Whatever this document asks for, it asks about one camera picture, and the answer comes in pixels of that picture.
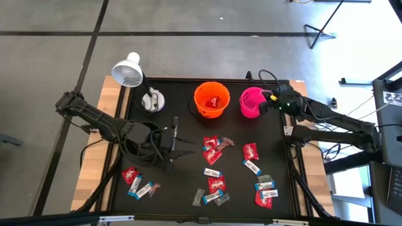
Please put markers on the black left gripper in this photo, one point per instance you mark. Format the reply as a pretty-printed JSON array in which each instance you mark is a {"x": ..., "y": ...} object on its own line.
[{"x": 175, "y": 132}]

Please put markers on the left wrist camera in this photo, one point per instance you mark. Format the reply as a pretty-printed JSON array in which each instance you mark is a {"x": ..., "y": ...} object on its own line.
[{"x": 164, "y": 138}]

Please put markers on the grey side desk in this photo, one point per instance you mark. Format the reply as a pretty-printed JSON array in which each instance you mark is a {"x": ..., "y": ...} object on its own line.
[{"x": 387, "y": 125}]

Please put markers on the black support beam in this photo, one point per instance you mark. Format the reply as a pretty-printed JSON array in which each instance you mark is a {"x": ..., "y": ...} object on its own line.
[{"x": 351, "y": 162}]

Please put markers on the clear pinkish candy wrapper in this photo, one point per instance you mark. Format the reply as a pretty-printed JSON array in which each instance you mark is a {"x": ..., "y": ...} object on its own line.
[
  {"x": 225, "y": 143},
  {"x": 154, "y": 189}
]

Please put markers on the black table clamp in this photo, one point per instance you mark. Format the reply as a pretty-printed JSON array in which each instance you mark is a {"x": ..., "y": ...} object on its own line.
[{"x": 249, "y": 75}]

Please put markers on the black floor tripod stand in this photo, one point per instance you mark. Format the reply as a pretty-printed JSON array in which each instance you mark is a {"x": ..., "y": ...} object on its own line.
[{"x": 320, "y": 31}]

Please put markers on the black plastic bucket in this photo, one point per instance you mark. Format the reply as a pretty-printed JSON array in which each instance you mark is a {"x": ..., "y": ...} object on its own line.
[{"x": 135, "y": 153}]

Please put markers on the pink plastic bucket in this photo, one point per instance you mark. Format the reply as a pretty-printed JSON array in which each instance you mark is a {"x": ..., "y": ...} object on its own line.
[{"x": 249, "y": 103}]

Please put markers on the orange pumpkin bucket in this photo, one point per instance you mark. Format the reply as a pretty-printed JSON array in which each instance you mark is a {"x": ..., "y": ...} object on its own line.
[{"x": 204, "y": 94}]

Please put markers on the small black plug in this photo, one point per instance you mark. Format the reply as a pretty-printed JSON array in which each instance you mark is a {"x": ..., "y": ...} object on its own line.
[{"x": 333, "y": 102}]

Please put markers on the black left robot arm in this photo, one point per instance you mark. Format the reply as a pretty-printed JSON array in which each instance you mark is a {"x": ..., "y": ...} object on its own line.
[{"x": 94, "y": 117}]

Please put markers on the black table mat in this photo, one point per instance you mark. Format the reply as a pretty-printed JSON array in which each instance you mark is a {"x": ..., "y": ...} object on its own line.
[{"x": 176, "y": 94}]

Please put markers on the clear green candy wrapper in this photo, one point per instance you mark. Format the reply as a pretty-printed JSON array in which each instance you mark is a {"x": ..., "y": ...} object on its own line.
[{"x": 198, "y": 196}]

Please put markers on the white desk lamp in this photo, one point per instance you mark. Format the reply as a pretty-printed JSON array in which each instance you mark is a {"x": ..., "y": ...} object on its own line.
[{"x": 127, "y": 72}]

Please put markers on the black table-level camera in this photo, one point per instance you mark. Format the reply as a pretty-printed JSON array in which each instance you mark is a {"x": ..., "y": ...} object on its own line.
[{"x": 203, "y": 220}]

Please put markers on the grey chair foot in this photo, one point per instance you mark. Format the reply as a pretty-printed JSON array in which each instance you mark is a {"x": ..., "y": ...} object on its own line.
[{"x": 9, "y": 140}]

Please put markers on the silver metal bracket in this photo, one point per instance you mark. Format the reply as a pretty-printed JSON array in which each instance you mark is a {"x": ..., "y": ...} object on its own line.
[
  {"x": 290, "y": 222},
  {"x": 116, "y": 218}
]

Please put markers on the black white marker tag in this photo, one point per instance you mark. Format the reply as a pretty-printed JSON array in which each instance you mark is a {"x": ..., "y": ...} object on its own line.
[{"x": 392, "y": 98}]

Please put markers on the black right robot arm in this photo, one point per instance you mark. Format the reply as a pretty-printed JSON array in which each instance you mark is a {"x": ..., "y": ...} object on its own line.
[{"x": 339, "y": 122}]

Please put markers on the black aluminium frame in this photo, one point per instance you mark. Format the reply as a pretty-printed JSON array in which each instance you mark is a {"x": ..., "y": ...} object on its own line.
[{"x": 97, "y": 191}]

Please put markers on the dark laptop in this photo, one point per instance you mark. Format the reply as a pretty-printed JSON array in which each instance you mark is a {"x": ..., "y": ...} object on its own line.
[{"x": 396, "y": 188}]

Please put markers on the red candy pack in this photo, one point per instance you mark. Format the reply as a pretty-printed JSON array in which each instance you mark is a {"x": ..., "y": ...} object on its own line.
[
  {"x": 129, "y": 174},
  {"x": 212, "y": 102},
  {"x": 250, "y": 151},
  {"x": 263, "y": 203},
  {"x": 210, "y": 141},
  {"x": 212, "y": 156},
  {"x": 216, "y": 184}
]

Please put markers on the white metal bracket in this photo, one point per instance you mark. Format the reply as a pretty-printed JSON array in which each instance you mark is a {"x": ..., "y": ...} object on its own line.
[{"x": 290, "y": 130}]

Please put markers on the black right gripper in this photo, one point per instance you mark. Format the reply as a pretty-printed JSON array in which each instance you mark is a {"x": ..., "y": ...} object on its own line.
[{"x": 289, "y": 108}]

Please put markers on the white blue chocolate bar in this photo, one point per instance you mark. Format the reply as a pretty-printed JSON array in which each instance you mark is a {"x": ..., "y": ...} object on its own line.
[
  {"x": 206, "y": 148},
  {"x": 269, "y": 193},
  {"x": 264, "y": 186},
  {"x": 135, "y": 185},
  {"x": 212, "y": 172},
  {"x": 144, "y": 190},
  {"x": 252, "y": 167},
  {"x": 213, "y": 196}
]

